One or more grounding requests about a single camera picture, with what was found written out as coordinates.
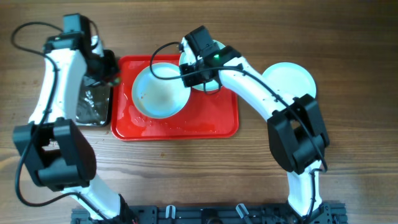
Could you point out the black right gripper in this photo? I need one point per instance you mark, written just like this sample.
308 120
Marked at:
188 81

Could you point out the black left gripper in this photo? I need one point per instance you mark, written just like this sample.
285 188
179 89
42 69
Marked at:
109 68

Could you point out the white plate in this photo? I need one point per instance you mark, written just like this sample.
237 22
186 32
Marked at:
210 86
291 78
158 92

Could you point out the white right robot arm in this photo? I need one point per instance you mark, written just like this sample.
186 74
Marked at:
296 130

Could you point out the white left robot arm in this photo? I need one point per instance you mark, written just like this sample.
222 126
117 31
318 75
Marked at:
51 146

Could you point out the black water tray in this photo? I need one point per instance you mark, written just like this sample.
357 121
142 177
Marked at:
94 105

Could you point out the red plastic tray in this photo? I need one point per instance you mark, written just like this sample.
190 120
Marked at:
204 116

